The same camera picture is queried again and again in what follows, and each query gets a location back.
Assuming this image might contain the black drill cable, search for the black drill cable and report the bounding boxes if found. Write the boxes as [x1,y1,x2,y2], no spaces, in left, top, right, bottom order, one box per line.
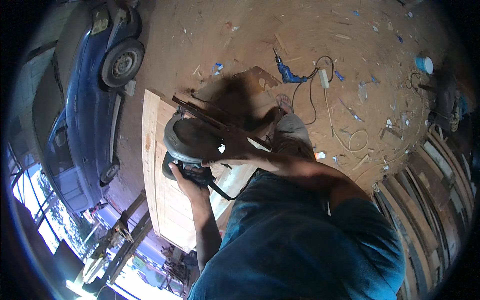
[292,55,335,125]

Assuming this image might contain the loose wood offcut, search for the loose wood offcut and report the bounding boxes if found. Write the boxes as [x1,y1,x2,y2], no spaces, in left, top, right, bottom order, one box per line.
[274,33,289,55]

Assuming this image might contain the black saw power cable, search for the black saw power cable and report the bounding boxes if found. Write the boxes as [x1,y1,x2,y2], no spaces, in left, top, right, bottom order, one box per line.
[208,169,260,202]

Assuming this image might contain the stack of wooden planks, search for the stack of wooden planks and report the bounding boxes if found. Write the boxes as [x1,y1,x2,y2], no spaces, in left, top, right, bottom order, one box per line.
[370,125,478,300]

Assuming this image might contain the person's legs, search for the person's legs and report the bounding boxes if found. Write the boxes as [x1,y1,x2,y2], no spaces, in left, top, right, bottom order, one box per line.
[262,93,318,163]

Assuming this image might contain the white extension socket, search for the white extension socket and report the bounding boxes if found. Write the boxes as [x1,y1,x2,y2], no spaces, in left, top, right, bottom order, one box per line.
[317,68,331,90]

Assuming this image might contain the blue car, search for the blue car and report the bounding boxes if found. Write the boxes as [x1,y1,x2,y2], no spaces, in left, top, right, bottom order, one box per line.
[31,0,146,215]

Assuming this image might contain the dark wooden trestle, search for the dark wooden trestle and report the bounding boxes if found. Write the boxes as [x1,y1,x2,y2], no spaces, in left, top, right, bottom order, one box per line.
[89,190,154,286]

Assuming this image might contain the person's body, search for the person's body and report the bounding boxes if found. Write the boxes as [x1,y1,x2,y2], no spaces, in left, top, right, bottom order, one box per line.
[187,165,407,300]

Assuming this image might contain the person's left hand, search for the person's left hand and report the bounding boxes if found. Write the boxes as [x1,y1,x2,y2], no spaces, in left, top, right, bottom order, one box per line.
[168,161,211,204]

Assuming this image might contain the person's right hand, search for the person's right hand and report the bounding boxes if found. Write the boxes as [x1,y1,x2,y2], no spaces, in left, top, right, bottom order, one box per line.
[201,132,273,169]

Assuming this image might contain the blue electric drill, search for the blue electric drill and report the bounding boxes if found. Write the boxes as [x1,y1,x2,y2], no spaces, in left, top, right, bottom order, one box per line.
[272,47,308,84]

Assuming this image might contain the dark wooden strip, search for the dark wooden strip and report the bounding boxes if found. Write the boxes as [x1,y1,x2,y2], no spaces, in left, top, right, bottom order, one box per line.
[171,95,272,151]

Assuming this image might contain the pale wooden door panel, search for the pale wooden door panel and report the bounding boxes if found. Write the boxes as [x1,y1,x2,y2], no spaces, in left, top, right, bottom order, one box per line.
[141,89,271,253]

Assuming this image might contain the grey electric power saw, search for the grey electric power saw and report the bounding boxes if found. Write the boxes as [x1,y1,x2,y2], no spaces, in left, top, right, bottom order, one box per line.
[161,106,230,188]

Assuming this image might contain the blue and white can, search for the blue and white can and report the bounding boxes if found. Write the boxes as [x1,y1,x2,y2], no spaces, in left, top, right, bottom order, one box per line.
[414,56,434,75]

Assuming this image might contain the dark heap of gear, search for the dark heap of gear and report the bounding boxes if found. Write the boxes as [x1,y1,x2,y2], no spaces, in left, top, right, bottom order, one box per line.
[418,70,467,133]

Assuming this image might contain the white extension cable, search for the white extension cable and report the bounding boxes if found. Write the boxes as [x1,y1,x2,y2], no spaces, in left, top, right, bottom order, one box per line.
[324,88,370,153]

